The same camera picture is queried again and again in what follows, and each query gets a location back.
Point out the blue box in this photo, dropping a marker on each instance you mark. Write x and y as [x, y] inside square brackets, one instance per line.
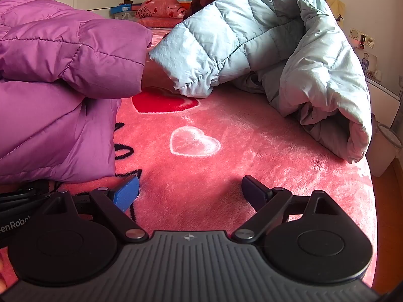
[121, 8]

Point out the wall socket with plug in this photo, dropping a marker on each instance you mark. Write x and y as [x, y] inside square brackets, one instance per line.
[369, 42]

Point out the white nightstand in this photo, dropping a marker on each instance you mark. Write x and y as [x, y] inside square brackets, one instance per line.
[384, 100]

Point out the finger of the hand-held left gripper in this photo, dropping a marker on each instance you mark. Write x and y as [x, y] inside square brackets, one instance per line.
[28, 195]

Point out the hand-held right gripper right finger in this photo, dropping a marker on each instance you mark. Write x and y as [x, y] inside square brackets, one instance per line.
[253, 192]

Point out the photo frame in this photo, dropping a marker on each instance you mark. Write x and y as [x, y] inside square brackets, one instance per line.
[368, 63]

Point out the white trash bin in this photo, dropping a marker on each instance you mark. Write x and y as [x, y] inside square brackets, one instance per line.
[381, 154]

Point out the pink heart print blanket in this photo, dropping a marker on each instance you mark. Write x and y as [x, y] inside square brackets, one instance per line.
[220, 170]

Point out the clear storage box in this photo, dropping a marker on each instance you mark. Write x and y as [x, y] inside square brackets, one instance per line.
[126, 16]

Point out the pink heart print pillow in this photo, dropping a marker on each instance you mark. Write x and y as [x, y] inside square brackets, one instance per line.
[160, 6]

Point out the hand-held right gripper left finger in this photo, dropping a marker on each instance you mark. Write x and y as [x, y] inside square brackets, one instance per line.
[127, 193]

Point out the light blue down jacket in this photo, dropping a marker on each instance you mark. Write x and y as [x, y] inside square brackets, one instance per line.
[252, 37]

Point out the round wall socket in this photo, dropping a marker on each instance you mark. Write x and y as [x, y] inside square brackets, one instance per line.
[355, 33]

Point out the plain pink pillow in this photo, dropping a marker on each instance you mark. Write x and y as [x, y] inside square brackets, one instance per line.
[157, 22]

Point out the purple down jacket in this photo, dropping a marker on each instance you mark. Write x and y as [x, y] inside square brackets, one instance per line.
[47, 69]

